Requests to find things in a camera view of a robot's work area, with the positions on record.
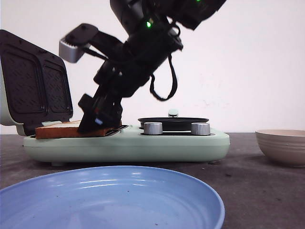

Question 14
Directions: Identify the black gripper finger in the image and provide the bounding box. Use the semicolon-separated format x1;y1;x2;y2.
78;94;103;133
101;100;122;128

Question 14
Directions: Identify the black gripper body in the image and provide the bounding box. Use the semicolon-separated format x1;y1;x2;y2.
93;22;183;112

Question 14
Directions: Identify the white bread slice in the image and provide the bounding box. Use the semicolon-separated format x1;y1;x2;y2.
36;120;122;130
35;125;119;139

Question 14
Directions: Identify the mint green sandwich maker lid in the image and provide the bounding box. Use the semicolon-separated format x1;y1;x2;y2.
0;30;73;136

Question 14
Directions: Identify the beige ribbed bowl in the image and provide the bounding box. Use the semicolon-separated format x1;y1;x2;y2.
255;129;305;167

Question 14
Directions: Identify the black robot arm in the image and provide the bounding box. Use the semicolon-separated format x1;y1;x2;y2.
68;0;224;133

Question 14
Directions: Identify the mint green breakfast maker base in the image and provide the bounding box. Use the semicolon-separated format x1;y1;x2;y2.
23;125;230;166

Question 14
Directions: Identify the left silver control knob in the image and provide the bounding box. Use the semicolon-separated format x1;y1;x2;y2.
143;122;163;135

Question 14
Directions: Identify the silver control knob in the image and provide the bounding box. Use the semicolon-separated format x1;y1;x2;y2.
191;122;211;136
143;122;163;135

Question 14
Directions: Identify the black round frying pan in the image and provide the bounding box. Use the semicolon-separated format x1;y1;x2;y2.
138;116;209;131

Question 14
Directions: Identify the blue plastic plate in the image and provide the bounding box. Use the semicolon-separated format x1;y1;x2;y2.
0;166;225;229

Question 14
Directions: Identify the right silver control knob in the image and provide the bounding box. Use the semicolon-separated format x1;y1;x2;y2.
191;122;211;136

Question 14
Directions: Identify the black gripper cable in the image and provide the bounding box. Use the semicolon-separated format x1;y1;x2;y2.
149;53;179;102

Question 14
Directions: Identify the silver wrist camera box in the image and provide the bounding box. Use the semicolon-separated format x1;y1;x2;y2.
59;23;98;63

